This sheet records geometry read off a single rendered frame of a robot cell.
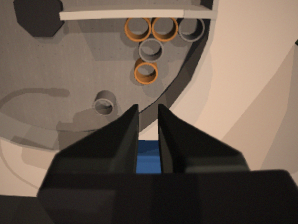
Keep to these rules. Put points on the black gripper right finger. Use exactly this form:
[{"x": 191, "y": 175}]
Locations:
[{"x": 193, "y": 150}]

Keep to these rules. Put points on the grey metal bushing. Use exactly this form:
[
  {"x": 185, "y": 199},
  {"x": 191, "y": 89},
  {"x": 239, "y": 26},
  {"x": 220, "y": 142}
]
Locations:
[
  {"x": 195, "y": 35},
  {"x": 154, "y": 57},
  {"x": 102, "y": 109}
]

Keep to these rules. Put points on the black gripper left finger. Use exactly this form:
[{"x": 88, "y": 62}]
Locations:
[{"x": 104, "y": 149}]

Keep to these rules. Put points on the bronze bushing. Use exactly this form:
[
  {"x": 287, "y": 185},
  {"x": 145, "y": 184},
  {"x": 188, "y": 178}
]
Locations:
[
  {"x": 166, "y": 37},
  {"x": 145, "y": 79},
  {"x": 135, "y": 37}
]

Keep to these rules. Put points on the blue open box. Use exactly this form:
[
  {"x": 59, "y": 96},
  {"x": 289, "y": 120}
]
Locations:
[{"x": 148, "y": 159}]

